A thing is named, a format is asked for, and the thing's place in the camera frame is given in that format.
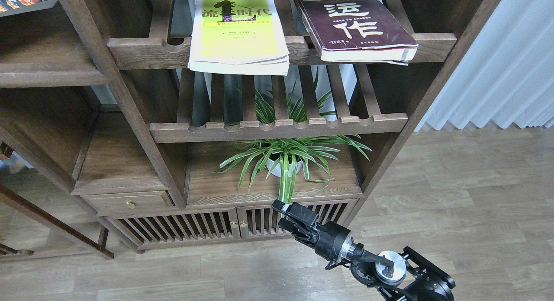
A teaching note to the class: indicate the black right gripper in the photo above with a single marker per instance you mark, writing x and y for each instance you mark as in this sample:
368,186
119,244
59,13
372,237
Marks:
331,241

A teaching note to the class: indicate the dark maroon thick book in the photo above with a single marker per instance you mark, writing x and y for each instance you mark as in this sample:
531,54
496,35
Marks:
356,31

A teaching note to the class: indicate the white green illustrated book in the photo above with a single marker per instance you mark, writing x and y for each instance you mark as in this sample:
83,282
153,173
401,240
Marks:
12,7

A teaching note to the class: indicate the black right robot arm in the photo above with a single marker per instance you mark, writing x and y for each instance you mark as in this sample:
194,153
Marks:
406,276

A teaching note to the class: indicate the white plant pot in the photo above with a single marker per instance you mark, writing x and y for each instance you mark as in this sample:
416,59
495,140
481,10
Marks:
273,165

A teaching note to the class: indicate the green spider plant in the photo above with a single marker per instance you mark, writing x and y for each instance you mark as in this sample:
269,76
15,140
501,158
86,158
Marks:
315,153

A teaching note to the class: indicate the brass drawer knob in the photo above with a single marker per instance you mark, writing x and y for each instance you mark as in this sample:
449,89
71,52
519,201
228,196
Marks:
130,204

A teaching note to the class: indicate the yellow green paperback book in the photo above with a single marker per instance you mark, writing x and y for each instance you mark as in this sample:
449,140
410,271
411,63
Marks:
242,37

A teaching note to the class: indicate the dark wooden bookshelf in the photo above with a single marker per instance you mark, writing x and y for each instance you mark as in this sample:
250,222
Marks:
96,95

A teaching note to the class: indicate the white pleated curtain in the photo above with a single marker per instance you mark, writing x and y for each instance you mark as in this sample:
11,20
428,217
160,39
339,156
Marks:
506,77

